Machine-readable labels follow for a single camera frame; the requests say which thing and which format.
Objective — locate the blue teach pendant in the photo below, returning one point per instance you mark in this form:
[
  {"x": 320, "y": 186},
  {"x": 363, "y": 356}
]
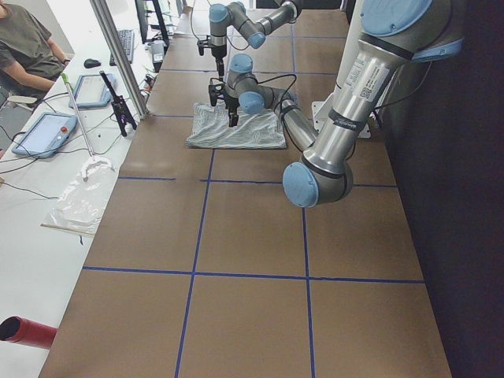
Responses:
[
  {"x": 49, "y": 132},
  {"x": 91, "y": 92}
]

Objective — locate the seated person in olive shirt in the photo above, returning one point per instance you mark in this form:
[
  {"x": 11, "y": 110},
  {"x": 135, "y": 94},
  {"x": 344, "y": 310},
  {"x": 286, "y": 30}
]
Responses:
[{"x": 31, "y": 61}]

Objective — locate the far blue teach pendant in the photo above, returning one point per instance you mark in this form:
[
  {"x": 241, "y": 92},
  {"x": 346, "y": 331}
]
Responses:
[{"x": 91, "y": 92}]

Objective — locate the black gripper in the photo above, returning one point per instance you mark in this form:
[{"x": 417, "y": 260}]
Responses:
[
  {"x": 231, "y": 103},
  {"x": 217, "y": 51}
]

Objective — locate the red cylinder tube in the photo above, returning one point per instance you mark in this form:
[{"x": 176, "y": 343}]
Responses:
[{"x": 27, "y": 332}]

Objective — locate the silver reacher grabber stick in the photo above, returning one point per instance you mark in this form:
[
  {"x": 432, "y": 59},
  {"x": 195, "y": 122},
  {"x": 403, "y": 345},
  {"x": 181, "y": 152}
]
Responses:
[{"x": 94, "y": 160}]

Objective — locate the wrist black camera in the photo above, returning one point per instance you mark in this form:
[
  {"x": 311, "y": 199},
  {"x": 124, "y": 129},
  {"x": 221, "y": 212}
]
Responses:
[
  {"x": 204, "y": 44},
  {"x": 216, "y": 92}
]

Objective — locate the black computer mouse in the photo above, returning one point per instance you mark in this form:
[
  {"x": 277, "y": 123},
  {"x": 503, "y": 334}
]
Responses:
[{"x": 91, "y": 63}]

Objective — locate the near blue teach pendant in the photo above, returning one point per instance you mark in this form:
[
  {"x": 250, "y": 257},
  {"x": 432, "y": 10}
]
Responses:
[{"x": 49, "y": 132}]

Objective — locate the black tripod camera stand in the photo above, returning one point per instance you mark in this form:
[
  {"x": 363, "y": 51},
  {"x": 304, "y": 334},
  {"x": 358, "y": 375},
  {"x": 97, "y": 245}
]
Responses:
[{"x": 120, "y": 109}]

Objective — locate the black keyboard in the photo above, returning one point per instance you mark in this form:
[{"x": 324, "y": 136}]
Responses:
[{"x": 127, "y": 41}]

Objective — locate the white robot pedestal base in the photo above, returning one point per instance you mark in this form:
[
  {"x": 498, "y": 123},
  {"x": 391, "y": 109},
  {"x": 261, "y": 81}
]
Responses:
[{"x": 348, "y": 72}]

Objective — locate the clear plastic bag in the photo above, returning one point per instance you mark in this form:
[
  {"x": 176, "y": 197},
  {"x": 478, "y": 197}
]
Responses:
[{"x": 82, "y": 204}]

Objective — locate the navy white striped polo shirt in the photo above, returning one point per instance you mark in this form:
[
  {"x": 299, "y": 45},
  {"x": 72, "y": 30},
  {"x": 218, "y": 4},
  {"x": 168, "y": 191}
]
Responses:
[{"x": 211, "y": 130}]

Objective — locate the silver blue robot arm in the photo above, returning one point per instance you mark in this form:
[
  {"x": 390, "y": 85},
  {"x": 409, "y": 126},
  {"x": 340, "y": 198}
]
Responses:
[
  {"x": 221, "y": 17},
  {"x": 389, "y": 34}
]

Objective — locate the aluminium frame post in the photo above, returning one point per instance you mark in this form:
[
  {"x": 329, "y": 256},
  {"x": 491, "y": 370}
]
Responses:
[{"x": 108, "y": 27}]

